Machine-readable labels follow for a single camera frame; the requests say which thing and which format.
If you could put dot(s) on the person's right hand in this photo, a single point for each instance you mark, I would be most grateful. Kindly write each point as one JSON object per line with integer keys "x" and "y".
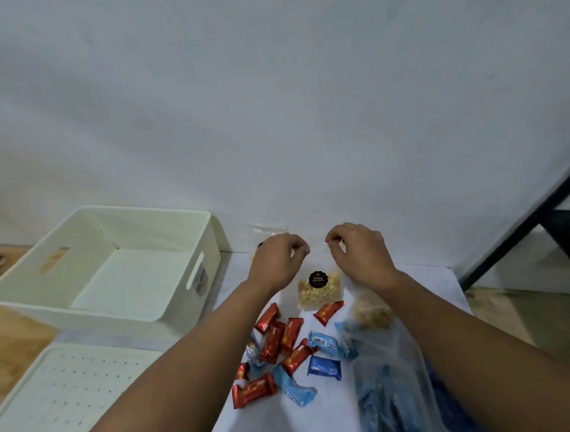
{"x": 363, "y": 258}

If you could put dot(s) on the person's left hand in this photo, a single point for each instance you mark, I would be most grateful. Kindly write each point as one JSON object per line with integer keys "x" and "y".
{"x": 271, "y": 262}

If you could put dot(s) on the person's left thumb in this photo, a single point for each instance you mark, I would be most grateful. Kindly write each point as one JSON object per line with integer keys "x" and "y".
{"x": 299, "y": 260}

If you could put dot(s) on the person's right thumb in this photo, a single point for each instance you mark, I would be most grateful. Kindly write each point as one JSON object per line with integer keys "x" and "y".
{"x": 337, "y": 252}

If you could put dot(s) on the clear nut bag black label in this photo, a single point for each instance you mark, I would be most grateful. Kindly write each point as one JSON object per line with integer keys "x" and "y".
{"x": 319, "y": 293}
{"x": 267, "y": 231}

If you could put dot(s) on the person's left forearm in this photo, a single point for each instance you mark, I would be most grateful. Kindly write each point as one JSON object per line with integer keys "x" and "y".
{"x": 191, "y": 365}

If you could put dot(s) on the person's right forearm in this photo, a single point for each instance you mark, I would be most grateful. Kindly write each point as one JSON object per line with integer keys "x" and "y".
{"x": 467, "y": 351}

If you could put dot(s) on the light blue snack packet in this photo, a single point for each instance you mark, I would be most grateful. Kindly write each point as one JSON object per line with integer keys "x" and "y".
{"x": 347, "y": 342}
{"x": 294, "y": 388}
{"x": 323, "y": 343}
{"x": 254, "y": 351}

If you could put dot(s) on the pile of red snack packets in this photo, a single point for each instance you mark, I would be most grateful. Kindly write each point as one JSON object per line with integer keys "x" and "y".
{"x": 271, "y": 342}

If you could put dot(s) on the dark blue snack packet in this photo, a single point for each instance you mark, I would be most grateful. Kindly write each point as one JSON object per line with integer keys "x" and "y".
{"x": 324, "y": 367}

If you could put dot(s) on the large clear plastic bag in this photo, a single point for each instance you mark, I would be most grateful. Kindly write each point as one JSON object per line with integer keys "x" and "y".
{"x": 392, "y": 365}

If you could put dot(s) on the heap of blue bagged packets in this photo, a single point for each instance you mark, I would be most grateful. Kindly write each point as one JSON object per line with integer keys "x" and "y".
{"x": 383, "y": 400}

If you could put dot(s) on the white plastic storage box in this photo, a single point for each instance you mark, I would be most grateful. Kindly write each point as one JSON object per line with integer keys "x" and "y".
{"x": 111, "y": 276}

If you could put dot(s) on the dark blue cloth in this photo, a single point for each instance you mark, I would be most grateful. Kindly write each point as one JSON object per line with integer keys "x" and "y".
{"x": 449, "y": 409}

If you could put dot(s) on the white perforated plastic lid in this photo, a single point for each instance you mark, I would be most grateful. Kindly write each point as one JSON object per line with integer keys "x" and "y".
{"x": 67, "y": 387}

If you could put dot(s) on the black metal stand frame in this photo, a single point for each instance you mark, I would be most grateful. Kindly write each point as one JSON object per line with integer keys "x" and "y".
{"x": 512, "y": 240}

